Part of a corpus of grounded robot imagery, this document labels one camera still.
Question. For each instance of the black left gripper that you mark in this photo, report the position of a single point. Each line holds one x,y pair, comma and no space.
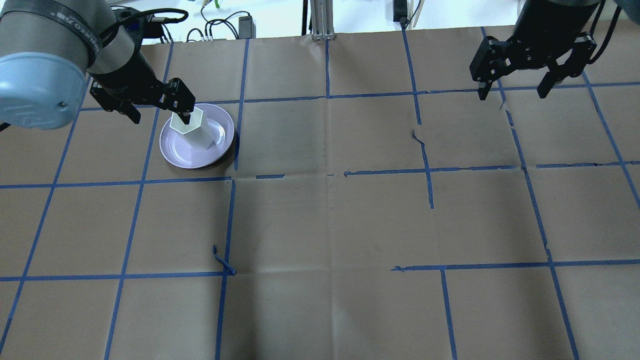
131,71

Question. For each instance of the white angular mug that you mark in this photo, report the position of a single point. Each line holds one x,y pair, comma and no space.
198,133

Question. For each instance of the aluminium frame post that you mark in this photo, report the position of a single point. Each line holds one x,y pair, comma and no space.
322,20

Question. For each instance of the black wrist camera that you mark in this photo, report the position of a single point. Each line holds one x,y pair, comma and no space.
140,29

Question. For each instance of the brown paper table cover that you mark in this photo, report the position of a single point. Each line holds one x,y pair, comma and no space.
370,207

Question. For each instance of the black power adapter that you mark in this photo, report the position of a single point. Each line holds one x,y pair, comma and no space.
246,27

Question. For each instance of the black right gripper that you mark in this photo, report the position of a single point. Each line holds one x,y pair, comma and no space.
541,31

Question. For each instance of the lavender plate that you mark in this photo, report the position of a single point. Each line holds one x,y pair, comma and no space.
178,153

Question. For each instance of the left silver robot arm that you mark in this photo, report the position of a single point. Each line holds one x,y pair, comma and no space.
55,51

